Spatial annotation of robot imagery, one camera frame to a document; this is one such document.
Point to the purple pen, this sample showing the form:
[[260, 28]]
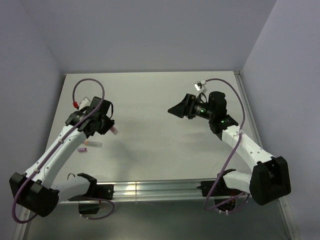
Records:
[[114, 130]]

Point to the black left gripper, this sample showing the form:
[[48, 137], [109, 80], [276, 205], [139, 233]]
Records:
[[109, 123]]

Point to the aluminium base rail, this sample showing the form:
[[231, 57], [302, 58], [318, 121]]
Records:
[[155, 190]]

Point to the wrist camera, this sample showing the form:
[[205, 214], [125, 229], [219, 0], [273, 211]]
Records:
[[200, 86], [85, 102]]

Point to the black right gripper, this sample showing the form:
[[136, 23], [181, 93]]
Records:
[[186, 107]]

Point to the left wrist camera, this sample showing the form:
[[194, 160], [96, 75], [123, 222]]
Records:
[[85, 102]]

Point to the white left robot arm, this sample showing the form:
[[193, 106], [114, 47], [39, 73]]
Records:
[[34, 189]]

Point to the purple pen cap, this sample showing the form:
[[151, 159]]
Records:
[[82, 149]]

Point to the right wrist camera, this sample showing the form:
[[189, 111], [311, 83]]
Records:
[[200, 86]]

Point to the clear orange pen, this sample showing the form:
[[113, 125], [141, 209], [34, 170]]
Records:
[[93, 143]]

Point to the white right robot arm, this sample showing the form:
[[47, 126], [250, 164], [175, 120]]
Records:
[[269, 177]]

